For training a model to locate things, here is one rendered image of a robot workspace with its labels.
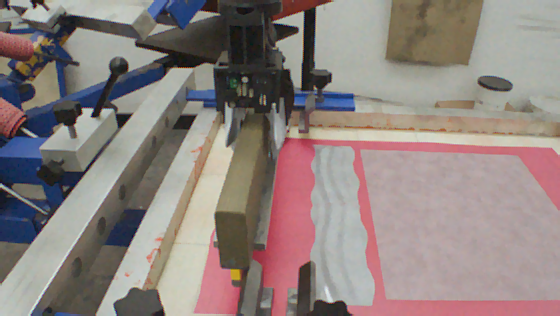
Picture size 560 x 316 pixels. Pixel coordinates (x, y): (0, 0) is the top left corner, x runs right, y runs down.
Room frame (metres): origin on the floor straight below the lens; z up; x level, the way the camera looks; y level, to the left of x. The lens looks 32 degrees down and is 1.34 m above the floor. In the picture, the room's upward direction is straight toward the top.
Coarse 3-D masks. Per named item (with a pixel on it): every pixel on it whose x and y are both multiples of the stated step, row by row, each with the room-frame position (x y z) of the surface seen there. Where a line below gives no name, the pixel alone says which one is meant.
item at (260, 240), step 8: (272, 160) 0.48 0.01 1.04; (272, 168) 0.46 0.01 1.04; (272, 176) 0.44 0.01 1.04; (264, 184) 0.42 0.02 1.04; (272, 184) 0.42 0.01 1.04; (264, 192) 0.41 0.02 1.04; (272, 192) 0.41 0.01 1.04; (264, 200) 0.39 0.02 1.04; (264, 208) 0.38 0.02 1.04; (264, 216) 0.36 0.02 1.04; (264, 224) 0.35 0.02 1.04; (256, 232) 0.33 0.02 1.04; (264, 232) 0.33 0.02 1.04; (216, 240) 0.32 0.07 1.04; (256, 240) 0.32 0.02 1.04; (264, 240) 0.32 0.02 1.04; (256, 248) 0.32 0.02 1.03; (264, 248) 0.32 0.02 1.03
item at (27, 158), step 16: (16, 144) 0.52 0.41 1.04; (32, 144) 0.52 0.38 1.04; (0, 160) 0.49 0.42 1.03; (16, 160) 0.49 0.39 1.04; (32, 160) 0.48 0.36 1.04; (0, 176) 0.49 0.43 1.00; (16, 176) 0.49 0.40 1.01; (32, 176) 0.48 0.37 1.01; (64, 176) 0.48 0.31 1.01; (80, 176) 0.48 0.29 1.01
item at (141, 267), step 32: (192, 128) 0.67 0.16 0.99; (384, 128) 0.73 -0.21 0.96; (416, 128) 0.73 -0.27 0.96; (448, 128) 0.72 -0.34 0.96; (480, 128) 0.72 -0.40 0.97; (512, 128) 0.71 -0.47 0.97; (544, 128) 0.71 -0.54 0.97; (192, 160) 0.56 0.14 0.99; (160, 192) 0.47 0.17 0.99; (192, 192) 0.52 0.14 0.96; (160, 224) 0.40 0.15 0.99; (128, 256) 0.34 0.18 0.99; (160, 256) 0.36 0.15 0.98; (128, 288) 0.30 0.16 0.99
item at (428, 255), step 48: (288, 240) 0.41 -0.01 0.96; (384, 240) 0.41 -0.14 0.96; (432, 240) 0.41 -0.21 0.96; (480, 240) 0.41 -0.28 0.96; (528, 240) 0.40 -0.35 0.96; (240, 288) 0.33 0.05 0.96; (384, 288) 0.33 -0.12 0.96; (432, 288) 0.33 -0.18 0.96; (480, 288) 0.32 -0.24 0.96; (528, 288) 0.32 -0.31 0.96
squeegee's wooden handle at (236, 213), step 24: (264, 120) 0.47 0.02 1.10; (240, 144) 0.41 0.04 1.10; (264, 144) 0.45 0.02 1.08; (240, 168) 0.36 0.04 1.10; (264, 168) 0.44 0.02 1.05; (240, 192) 0.32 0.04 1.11; (216, 216) 0.29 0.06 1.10; (240, 216) 0.29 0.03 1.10; (240, 240) 0.29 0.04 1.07; (240, 264) 0.29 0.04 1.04
